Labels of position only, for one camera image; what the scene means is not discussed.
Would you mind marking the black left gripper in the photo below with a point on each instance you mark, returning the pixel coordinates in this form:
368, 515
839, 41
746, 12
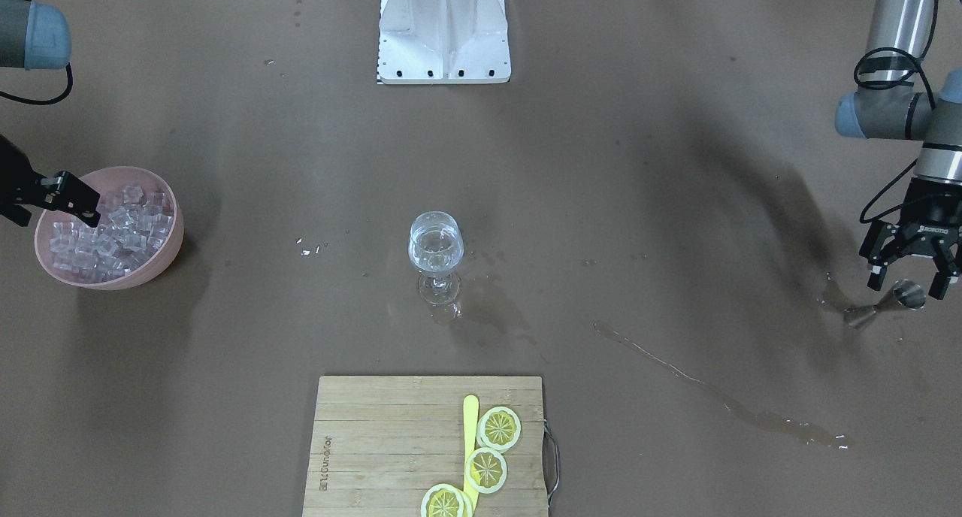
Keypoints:
930, 215

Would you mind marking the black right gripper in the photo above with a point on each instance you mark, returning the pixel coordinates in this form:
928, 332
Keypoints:
15, 180

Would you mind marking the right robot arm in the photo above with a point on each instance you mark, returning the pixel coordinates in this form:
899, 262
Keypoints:
36, 37

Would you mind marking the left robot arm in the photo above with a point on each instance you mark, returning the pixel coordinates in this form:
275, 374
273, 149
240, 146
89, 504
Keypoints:
895, 100

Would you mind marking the pile of clear ice cubes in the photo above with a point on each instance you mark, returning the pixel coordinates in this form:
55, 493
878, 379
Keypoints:
134, 225

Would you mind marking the clear wine glass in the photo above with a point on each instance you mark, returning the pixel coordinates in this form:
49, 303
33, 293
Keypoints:
435, 250

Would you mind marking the pink bowl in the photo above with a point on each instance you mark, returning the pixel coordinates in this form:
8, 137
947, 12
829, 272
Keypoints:
113, 179

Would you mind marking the bamboo cutting board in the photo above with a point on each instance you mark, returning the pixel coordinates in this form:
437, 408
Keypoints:
380, 442

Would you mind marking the yellow lemon slice one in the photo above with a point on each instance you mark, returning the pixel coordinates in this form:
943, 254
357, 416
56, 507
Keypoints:
499, 429

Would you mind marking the yellow plastic knife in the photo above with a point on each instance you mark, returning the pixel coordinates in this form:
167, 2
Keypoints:
469, 420

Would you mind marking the yellow lemon slice two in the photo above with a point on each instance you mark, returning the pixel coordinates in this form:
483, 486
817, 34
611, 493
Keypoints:
485, 470

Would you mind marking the yellow lemon slice three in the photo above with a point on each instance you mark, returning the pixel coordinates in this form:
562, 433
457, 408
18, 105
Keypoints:
445, 500

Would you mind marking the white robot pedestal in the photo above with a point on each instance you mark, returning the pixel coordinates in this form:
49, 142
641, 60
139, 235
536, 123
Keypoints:
455, 42

